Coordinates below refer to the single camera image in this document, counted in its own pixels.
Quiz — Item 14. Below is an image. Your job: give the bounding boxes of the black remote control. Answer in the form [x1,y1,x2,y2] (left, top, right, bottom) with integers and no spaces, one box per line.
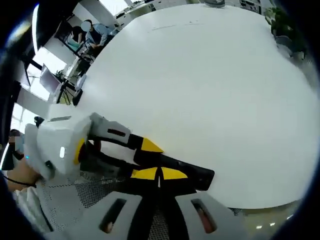
[138,151,216,193]

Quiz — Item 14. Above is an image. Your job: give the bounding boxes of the grey curved object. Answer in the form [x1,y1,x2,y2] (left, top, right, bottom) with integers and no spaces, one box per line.
[275,35,294,56]

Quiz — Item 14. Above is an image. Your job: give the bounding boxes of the person's white clothing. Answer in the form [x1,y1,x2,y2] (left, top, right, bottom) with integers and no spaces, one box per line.
[13,186,55,235]

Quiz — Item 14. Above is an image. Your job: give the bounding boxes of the grey mesh chair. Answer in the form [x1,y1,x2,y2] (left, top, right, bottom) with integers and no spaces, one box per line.
[37,173,242,240]

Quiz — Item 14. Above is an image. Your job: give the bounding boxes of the black cable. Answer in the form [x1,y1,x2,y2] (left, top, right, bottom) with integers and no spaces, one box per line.
[1,172,38,189]

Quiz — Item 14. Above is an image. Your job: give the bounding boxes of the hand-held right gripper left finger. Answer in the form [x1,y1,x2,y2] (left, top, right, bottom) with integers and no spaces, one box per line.
[49,166,161,240]

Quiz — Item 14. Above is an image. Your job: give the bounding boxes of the green leafy plant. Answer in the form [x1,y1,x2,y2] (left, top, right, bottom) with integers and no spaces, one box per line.
[264,6,309,61]

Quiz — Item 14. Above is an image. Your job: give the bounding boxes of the small black object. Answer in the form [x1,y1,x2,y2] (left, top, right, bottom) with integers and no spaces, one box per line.
[71,88,84,106]

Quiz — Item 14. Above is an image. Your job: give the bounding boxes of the white and blue object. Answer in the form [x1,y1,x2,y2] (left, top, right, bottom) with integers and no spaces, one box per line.
[75,74,87,90]

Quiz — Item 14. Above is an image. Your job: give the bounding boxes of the computer monitor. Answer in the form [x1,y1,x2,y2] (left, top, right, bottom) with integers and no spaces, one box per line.
[39,63,64,95]

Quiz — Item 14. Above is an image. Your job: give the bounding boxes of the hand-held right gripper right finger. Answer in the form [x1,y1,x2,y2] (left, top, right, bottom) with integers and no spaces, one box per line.
[159,166,250,240]

